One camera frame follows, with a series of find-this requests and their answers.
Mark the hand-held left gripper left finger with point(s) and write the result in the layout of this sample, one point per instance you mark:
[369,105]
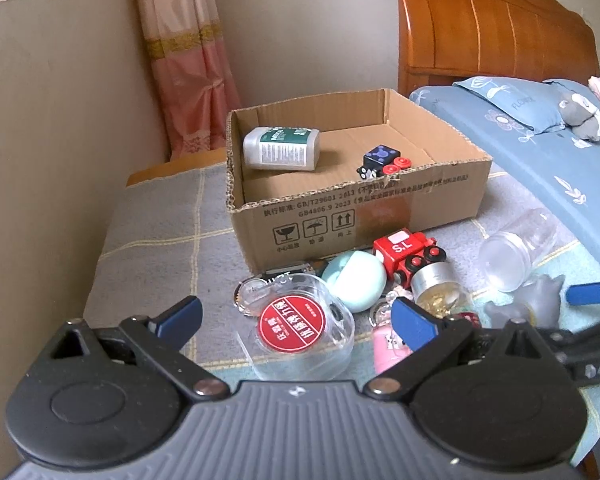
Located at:
[180,317]

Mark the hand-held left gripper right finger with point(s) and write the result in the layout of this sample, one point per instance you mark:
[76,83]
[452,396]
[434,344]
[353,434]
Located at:
[412,322]

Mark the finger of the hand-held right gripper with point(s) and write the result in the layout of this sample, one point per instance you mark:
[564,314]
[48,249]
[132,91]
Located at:
[590,294]

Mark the gold bead jar silver lid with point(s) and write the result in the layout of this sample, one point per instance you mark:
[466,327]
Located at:
[435,280]

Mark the grey translucent animal figurine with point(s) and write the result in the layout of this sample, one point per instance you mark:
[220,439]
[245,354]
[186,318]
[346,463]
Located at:
[535,305]

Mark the mint green egg-shaped case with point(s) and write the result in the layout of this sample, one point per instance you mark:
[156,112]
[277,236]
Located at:
[355,280]

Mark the red toy train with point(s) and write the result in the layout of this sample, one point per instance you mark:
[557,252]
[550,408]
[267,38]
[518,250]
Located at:
[402,250]

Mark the clear plastic cup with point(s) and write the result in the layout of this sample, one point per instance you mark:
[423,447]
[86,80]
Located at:
[515,250]

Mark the cardboard box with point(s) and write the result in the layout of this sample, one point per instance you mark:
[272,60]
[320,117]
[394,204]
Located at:
[360,220]

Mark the clear container with red label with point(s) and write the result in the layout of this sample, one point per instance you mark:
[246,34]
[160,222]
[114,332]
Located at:
[295,325]

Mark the blue floral bed sheet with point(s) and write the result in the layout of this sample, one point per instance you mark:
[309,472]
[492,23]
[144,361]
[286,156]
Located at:
[530,170]

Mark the black toy train car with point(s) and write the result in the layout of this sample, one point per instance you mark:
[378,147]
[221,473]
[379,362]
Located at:
[377,157]

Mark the grey plush toy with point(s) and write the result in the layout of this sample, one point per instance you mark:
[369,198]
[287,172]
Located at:
[580,112]

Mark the white bottle with green label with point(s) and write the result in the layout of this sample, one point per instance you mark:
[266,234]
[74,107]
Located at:
[280,149]

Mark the blue floral pillow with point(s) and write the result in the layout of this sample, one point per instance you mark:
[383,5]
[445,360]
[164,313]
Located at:
[520,102]

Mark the pink curtain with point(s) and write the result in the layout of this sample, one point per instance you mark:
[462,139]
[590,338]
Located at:
[185,60]

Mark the wooden bed headboard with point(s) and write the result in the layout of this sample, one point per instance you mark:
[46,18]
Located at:
[480,20]

